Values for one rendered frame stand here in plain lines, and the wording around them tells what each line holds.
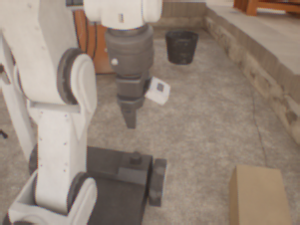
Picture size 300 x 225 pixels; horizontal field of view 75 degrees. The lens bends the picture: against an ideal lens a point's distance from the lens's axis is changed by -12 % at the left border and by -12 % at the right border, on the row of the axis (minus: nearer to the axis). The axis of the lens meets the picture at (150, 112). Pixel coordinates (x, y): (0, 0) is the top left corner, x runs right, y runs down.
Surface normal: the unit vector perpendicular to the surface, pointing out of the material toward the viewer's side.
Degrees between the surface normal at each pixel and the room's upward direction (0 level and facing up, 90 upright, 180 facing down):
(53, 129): 60
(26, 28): 100
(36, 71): 86
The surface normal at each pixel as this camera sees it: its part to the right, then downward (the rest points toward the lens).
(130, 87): -0.18, 0.72
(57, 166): -0.16, 0.09
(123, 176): -0.13, -0.17
